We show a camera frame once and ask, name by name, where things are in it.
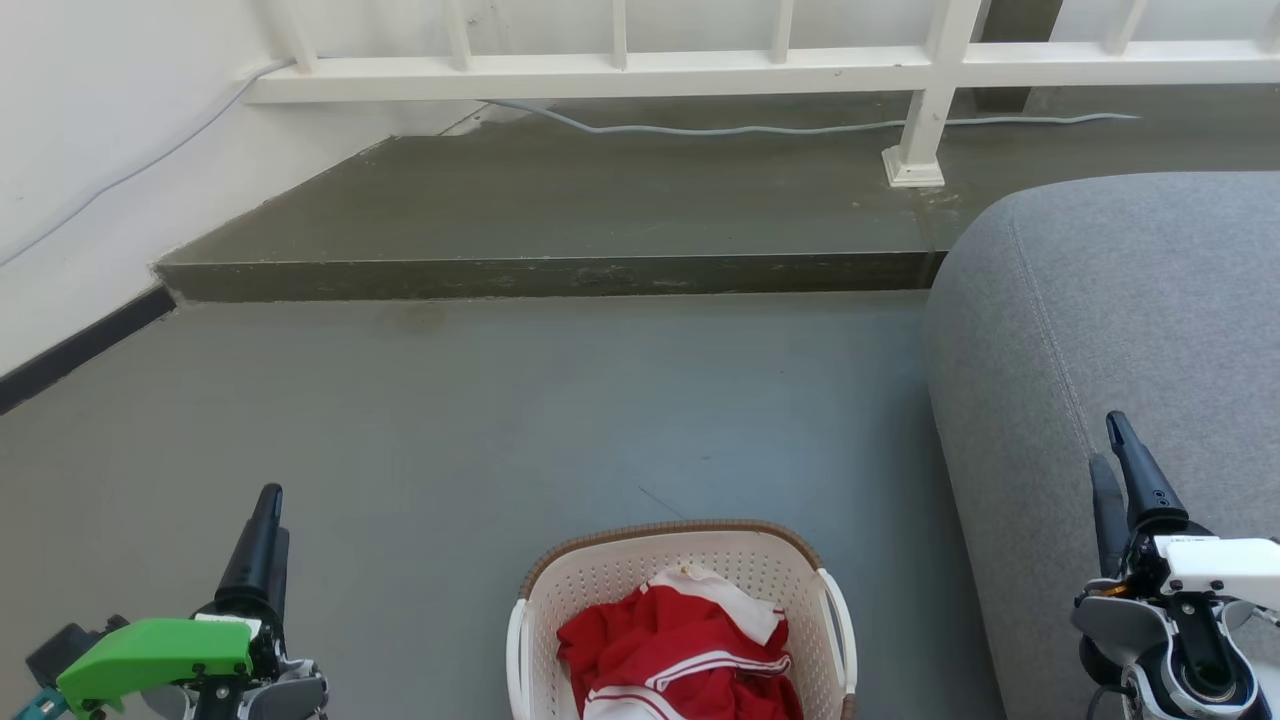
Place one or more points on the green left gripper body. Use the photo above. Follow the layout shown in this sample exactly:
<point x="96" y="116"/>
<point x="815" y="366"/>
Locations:
<point x="150" y="650"/>

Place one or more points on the white railing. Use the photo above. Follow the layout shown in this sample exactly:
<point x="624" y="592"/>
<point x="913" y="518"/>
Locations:
<point x="600" y="75"/>

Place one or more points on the grey fabric sofa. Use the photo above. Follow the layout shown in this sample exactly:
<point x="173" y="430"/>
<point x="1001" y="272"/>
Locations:
<point x="1120" y="320"/>

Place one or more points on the white perforated laundry basket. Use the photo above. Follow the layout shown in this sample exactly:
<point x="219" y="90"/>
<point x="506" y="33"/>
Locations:
<point x="600" y="580"/>

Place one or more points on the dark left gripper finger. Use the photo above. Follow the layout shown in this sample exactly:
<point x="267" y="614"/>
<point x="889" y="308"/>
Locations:
<point x="282" y="570"/>
<point x="255" y="550"/>

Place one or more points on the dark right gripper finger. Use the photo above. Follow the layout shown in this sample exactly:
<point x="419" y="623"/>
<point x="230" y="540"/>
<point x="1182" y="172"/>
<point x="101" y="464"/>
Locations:
<point x="1140" y="480"/>
<point x="1108" y="520"/>

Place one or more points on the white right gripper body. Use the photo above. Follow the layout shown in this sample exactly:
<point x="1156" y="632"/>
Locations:
<point x="1220" y="565"/>

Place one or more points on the red white striped garment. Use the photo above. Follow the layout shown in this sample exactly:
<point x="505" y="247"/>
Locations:
<point x="680" y="650"/>

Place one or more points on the dark brown pillar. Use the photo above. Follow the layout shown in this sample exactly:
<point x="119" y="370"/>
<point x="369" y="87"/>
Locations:
<point x="1020" y="20"/>

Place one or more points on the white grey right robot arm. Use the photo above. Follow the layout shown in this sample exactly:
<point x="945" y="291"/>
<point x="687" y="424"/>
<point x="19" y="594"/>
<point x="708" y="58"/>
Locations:
<point x="1130" y="625"/>

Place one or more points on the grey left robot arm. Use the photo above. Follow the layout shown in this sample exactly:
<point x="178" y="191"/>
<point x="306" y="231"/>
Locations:
<point x="290" y="695"/>

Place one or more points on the black baseboard strip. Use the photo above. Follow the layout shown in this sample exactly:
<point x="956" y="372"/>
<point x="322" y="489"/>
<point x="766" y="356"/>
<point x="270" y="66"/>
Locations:
<point x="80" y="345"/>

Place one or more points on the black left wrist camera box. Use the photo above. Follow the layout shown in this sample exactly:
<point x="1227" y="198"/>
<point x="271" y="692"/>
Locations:
<point x="70" y="645"/>

